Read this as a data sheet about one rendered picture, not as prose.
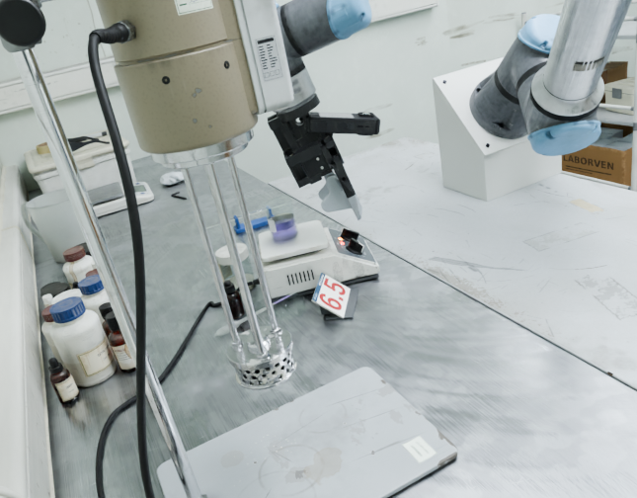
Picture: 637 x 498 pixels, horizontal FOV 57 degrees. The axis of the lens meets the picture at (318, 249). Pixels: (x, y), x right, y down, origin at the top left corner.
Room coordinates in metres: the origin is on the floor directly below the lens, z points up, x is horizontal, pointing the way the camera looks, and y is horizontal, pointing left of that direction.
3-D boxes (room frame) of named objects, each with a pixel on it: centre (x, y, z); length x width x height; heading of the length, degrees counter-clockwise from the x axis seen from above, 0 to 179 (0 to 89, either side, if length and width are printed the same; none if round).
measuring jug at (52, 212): (1.36, 0.60, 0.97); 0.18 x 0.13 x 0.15; 72
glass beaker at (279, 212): (0.97, 0.05, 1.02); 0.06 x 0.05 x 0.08; 160
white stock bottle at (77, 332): (0.79, 0.39, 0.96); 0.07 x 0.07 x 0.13
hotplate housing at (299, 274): (0.96, 0.02, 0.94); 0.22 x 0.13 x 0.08; 93
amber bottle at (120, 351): (0.79, 0.32, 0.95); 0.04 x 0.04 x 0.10
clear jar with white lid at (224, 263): (0.98, 0.16, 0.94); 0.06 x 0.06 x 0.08
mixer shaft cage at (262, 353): (0.50, 0.08, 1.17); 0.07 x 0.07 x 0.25
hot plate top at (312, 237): (0.96, 0.04, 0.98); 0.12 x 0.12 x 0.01; 3
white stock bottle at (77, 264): (1.08, 0.47, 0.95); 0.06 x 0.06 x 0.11
